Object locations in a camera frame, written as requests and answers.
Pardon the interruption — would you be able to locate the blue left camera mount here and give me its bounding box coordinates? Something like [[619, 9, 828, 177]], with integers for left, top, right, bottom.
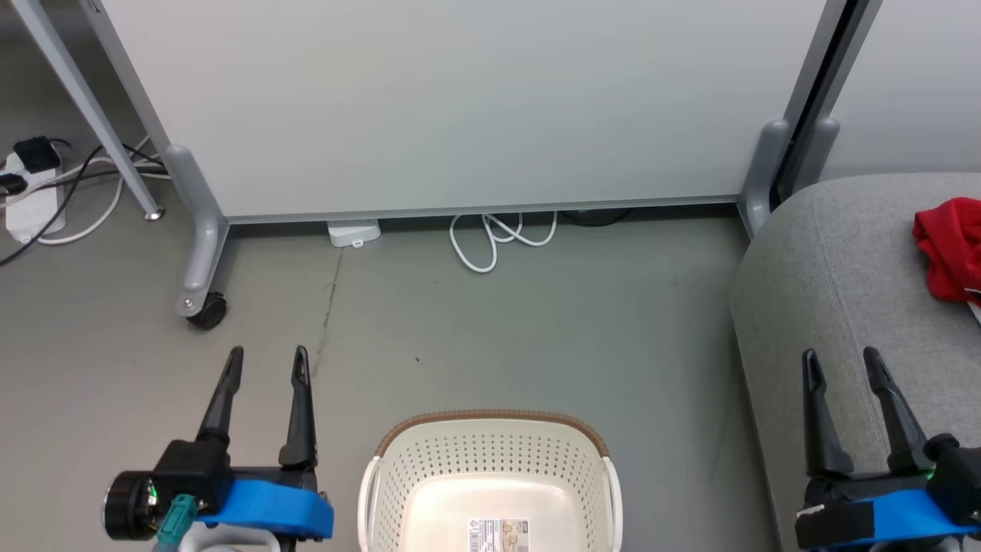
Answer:
[[195, 479, 336, 540]]

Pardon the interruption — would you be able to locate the blue right camera mount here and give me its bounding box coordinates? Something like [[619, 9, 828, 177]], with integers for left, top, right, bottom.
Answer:
[[795, 487, 981, 551]]

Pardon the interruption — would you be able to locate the paper basket label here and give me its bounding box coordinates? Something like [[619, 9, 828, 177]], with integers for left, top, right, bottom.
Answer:
[[468, 517, 531, 552]]

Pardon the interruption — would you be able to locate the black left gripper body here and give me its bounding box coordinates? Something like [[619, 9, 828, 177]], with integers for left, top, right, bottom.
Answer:
[[103, 439, 321, 541]]

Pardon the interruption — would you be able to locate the narrow white partition panel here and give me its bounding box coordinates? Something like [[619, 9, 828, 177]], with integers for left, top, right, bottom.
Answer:
[[816, 0, 981, 181]]

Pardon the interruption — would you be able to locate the black floor cable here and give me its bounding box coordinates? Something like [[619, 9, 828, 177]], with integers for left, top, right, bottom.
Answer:
[[0, 142, 166, 268]]

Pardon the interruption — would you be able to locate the black caster wheel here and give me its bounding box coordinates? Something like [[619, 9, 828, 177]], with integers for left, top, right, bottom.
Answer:
[[186, 291, 228, 330]]

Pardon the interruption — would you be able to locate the coiled white cable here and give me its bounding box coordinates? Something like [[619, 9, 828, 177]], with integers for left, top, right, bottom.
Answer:
[[448, 211, 559, 274]]

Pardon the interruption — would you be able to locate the white floor cable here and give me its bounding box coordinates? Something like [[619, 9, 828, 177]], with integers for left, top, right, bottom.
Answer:
[[34, 136, 169, 246]]

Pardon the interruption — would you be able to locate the cream perforated laundry basket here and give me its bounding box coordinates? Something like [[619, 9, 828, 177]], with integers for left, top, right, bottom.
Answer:
[[359, 410, 623, 552]]

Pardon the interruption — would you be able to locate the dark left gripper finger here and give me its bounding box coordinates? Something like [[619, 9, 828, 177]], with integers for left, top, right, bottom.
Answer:
[[277, 345, 319, 470], [195, 345, 246, 447]]

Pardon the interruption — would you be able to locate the black plug adapter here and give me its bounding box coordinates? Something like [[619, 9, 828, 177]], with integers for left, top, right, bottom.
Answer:
[[14, 136, 62, 173]]

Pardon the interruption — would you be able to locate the black cable under partition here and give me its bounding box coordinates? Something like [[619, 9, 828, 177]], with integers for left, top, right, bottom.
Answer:
[[559, 207, 637, 228]]

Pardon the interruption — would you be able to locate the teal left cable connector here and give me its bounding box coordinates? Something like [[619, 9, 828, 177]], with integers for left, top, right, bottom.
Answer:
[[151, 494, 200, 552]]

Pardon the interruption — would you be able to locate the white power strip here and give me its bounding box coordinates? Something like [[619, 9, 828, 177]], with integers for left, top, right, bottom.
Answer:
[[0, 151, 66, 242]]

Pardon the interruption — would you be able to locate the wide white partition panel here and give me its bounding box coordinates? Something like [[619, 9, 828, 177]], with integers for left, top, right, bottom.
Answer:
[[80, 0, 851, 225]]

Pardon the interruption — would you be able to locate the grey fabric sofa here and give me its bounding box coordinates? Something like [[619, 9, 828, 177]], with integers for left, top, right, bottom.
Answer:
[[728, 172, 981, 552]]

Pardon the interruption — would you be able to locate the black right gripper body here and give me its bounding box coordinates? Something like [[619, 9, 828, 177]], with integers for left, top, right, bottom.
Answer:
[[801, 433, 981, 530]]

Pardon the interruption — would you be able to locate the red number 23 shirt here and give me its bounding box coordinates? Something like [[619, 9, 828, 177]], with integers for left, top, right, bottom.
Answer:
[[912, 197, 981, 304]]

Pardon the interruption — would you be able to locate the white adapter box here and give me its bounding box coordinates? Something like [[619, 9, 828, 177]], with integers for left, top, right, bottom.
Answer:
[[327, 220, 382, 248]]

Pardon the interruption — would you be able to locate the slanted grey table leg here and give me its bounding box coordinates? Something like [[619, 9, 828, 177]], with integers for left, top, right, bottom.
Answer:
[[11, 0, 166, 222]]

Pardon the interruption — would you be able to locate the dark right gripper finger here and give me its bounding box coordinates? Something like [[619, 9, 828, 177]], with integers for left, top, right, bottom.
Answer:
[[801, 349, 855, 478], [862, 347, 932, 475]]

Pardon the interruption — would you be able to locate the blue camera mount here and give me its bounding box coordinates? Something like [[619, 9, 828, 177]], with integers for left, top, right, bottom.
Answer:
[[795, 487, 981, 551], [195, 479, 336, 540]]

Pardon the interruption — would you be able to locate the grey partition leg with caster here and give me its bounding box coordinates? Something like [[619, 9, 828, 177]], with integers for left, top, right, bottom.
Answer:
[[163, 144, 229, 319]]

